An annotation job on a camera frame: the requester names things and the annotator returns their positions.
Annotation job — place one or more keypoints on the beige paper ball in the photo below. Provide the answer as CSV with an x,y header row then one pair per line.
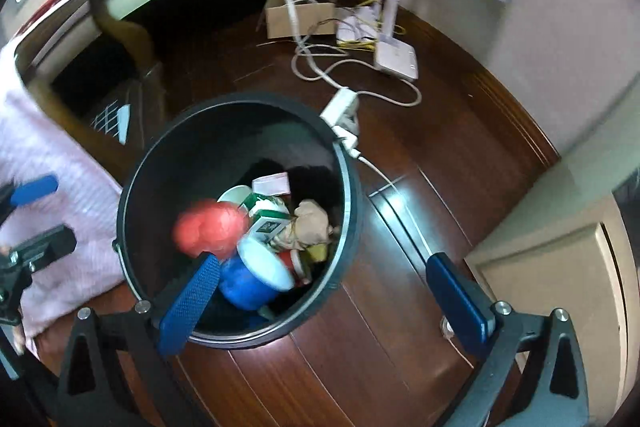
x,y
309,226

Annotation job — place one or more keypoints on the person's left hand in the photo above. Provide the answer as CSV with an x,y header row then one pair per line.
x,y
18,335

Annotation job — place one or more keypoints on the blue patterned paper cup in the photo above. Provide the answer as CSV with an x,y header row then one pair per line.
x,y
253,276

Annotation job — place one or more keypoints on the white modem box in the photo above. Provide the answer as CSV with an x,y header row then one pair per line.
x,y
356,26

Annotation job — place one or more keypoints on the beige cabinet with drawer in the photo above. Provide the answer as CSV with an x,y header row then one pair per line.
x,y
566,245

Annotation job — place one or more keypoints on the white wifi router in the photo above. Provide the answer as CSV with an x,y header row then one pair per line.
x,y
391,54

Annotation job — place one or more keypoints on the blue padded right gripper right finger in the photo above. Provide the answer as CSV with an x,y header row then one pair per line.
x,y
553,387

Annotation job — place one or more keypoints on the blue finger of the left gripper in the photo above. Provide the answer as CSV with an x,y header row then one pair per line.
x,y
31,191

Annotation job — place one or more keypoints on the black round trash bin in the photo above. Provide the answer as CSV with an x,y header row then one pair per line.
x,y
211,147

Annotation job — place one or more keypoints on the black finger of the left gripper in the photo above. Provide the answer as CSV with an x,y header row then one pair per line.
x,y
45,248

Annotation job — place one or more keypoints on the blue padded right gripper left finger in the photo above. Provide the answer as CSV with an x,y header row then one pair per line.
x,y
93,390

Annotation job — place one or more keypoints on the green white small carton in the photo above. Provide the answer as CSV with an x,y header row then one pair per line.
x,y
268,216

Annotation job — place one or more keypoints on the red plastic bag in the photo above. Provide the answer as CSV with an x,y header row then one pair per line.
x,y
210,227

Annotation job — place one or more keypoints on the white power strip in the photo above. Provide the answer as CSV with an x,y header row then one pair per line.
x,y
340,114

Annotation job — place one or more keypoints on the pink white tablecloth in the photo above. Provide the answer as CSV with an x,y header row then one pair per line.
x,y
32,145

